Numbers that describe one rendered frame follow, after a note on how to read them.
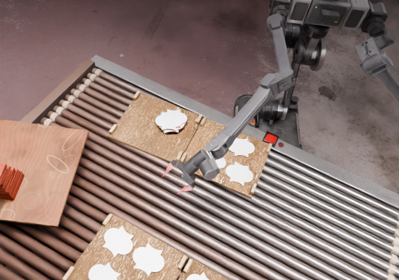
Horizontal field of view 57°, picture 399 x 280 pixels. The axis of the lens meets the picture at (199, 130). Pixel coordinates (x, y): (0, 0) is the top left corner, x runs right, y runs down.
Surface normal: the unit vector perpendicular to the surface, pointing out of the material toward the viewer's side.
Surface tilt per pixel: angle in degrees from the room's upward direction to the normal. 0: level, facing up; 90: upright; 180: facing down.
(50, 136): 0
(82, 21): 0
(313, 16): 90
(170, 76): 0
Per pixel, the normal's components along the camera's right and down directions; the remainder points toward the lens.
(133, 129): 0.10, -0.58
